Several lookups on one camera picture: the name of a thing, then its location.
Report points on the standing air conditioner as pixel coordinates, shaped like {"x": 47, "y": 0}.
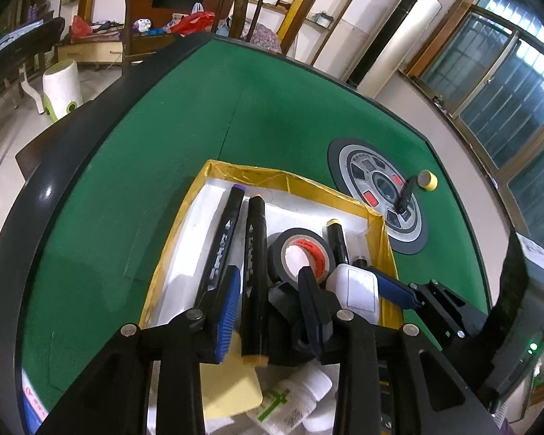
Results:
{"x": 403, "y": 40}

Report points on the white and green stool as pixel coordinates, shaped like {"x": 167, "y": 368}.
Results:
{"x": 61, "y": 86}

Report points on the white foam box yellow tape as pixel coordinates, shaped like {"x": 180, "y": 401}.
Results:
{"x": 181, "y": 244}

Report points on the black marker purple cap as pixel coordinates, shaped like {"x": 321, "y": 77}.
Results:
{"x": 224, "y": 235}

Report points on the round table control panel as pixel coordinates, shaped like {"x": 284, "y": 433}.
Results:
{"x": 344, "y": 163}

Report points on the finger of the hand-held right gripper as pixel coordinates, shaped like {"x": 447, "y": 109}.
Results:
{"x": 392, "y": 287}
{"x": 283, "y": 317}

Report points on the black electrical tape roll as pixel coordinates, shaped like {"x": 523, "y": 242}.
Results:
{"x": 276, "y": 253}

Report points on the black side table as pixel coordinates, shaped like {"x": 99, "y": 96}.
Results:
{"x": 22, "y": 45}

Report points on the long black marker pale yellow cap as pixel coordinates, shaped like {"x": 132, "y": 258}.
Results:
{"x": 254, "y": 253}

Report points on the pale yellow box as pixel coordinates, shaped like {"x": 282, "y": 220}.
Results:
{"x": 231, "y": 389}

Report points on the blue pamphlet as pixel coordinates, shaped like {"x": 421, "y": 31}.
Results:
{"x": 34, "y": 403}

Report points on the yellow tape roll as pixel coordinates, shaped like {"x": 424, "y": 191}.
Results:
{"x": 428, "y": 180}

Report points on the wooden wall shelf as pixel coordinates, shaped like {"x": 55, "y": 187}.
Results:
{"x": 306, "y": 4}

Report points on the white labelled pill bottle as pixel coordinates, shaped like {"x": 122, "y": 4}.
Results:
{"x": 299, "y": 389}

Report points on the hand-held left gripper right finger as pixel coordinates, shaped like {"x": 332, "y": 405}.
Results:
{"x": 312, "y": 321}

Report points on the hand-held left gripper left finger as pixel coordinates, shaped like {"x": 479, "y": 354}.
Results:
{"x": 226, "y": 317}

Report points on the red plastic bag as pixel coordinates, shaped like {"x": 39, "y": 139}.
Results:
{"x": 192, "y": 22}
{"x": 80, "y": 26}

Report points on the dark brown side table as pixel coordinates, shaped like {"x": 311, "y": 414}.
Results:
{"x": 45, "y": 145}

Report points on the window with wooden frame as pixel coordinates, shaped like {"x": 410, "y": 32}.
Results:
{"x": 494, "y": 77}

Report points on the white charger adapter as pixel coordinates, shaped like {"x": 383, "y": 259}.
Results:
{"x": 353, "y": 287}

